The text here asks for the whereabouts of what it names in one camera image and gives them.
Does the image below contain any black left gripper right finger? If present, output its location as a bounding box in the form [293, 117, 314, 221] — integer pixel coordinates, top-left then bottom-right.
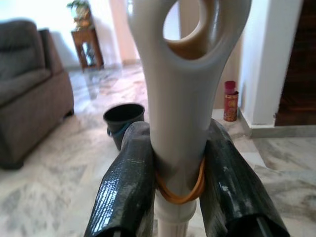
[198, 118, 291, 237]

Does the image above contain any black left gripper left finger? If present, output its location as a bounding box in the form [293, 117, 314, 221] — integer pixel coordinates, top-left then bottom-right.
[83, 121, 157, 237]

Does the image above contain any white handled broom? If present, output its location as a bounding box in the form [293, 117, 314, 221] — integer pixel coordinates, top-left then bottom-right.
[127, 0, 252, 237]

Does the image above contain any orange rubber band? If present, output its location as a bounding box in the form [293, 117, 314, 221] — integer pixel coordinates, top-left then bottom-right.
[155, 158, 207, 205]

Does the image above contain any black plastic bucket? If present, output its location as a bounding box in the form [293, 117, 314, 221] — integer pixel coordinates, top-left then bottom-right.
[103, 103, 145, 151]

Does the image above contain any red gold printed can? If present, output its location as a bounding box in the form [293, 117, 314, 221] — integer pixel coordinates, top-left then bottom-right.
[223, 90, 239, 122]

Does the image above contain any grey brown fabric sofa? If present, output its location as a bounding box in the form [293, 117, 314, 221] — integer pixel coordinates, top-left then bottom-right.
[0, 19, 75, 170]

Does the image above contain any brown wooden side table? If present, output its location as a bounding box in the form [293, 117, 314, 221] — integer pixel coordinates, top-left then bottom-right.
[71, 27, 105, 72]

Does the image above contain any green potted plant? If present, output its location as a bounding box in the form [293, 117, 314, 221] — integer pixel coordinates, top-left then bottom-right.
[67, 0, 93, 32]

